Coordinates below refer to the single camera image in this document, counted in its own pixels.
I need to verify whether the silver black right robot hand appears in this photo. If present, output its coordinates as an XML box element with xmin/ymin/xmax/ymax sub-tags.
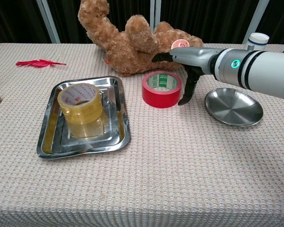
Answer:
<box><xmin>151</xmin><ymin>46</ymin><xmax>222</xmax><ymax>106</ymax></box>

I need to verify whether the red tape roll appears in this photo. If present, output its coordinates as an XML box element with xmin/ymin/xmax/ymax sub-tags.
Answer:
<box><xmin>142</xmin><ymin>70</ymin><xmax>182</xmax><ymax>109</ymax></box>

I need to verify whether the yellow transparent tape roll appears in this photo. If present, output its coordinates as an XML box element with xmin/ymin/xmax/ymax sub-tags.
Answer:
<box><xmin>57</xmin><ymin>83</ymin><xmax>102</xmax><ymax>126</ymax></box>

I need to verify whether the round pink bear tag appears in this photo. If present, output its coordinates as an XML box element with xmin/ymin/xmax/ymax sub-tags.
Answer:
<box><xmin>171</xmin><ymin>39</ymin><xmax>189</xmax><ymax>50</ymax></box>

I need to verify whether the black pleated curtain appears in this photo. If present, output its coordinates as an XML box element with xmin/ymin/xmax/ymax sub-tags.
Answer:
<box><xmin>46</xmin><ymin>0</ymin><xmax>152</xmax><ymax>44</ymax></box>
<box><xmin>160</xmin><ymin>0</ymin><xmax>260</xmax><ymax>44</ymax></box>
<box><xmin>0</xmin><ymin>0</ymin><xmax>49</xmax><ymax>46</ymax></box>
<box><xmin>255</xmin><ymin>0</ymin><xmax>284</xmax><ymax>45</ymax></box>

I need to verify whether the brown teddy bear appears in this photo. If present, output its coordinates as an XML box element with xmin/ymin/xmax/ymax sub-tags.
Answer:
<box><xmin>78</xmin><ymin>0</ymin><xmax>204</xmax><ymax>77</ymax></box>

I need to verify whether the round steel plate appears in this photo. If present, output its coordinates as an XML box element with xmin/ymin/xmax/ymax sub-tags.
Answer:
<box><xmin>204</xmin><ymin>87</ymin><xmax>264</xmax><ymax>127</ymax></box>

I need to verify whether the white paper cup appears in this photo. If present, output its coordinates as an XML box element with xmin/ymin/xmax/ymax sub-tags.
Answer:
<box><xmin>245</xmin><ymin>32</ymin><xmax>270</xmax><ymax>52</ymax></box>

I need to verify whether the rectangular steel tray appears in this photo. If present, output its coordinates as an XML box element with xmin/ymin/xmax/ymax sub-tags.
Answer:
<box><xmin>36</xmin><ymin>75</ymin><xmax>131</xmax><ymax>160</ymax></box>

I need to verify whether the beige woven tablecloth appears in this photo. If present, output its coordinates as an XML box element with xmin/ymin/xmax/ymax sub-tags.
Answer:
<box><xmin>0</xmin><ymin>43</ymin><xmax>284</xmax><ymax>227</ymax></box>

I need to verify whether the red feather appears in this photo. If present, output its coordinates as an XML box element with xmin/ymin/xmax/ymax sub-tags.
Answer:
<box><xmin>16</xmin><ymin>59</ymin><xmax>67</xmax><ymax>69</ymax></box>

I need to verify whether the white frame post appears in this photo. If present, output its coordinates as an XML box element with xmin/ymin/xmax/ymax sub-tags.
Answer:
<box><xmin>150</xmin><ymin>0</ymin><xmax>161</xmax><ymax>31</ymax></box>
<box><xmin>36</xmin><ymin>0</ymin><xmax>61</xmax><ymax>44</ymax></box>
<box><xmin>242</xmin><ymin>0</ymin><xmax>270</xmax><ymax>44</ymax></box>

